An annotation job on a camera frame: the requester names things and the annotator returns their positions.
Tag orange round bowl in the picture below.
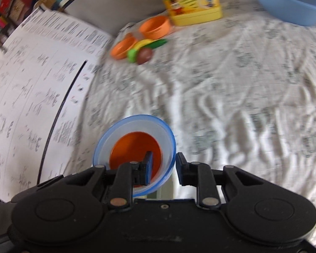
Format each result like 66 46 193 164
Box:
139 15 173 40

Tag brown toy fruit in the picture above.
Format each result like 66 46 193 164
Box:
136 48 153 65

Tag black cable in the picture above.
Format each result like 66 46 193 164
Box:
36 60 88 185

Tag grey cushion with navy trim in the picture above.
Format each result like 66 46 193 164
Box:
59 0 256 36

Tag yellow detergent jug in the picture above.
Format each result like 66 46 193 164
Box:
152 0 224 27

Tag white printed poster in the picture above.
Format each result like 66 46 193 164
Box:
0 7 114 203

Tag small translucent blue bowl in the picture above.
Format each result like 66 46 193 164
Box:
93 114 177 198

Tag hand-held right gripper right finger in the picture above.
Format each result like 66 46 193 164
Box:
175 152 290 211

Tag white printed bed sheet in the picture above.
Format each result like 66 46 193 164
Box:
42 0 316 248

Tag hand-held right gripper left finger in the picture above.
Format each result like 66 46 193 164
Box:
37 151 154 212

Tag cluttered shelf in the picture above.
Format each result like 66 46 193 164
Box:
0 0 58 56

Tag light green toy fruit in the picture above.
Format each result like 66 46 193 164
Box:
127 49 139 64

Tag dark green toy vegetable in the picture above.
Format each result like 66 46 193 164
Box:
149 39 168 49

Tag yellow toy banana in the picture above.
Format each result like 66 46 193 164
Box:
132 39 153 52

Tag shallow orange dish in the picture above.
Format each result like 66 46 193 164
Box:
110 36 139 60

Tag small orange cup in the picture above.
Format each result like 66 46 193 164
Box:
109 132 162 183

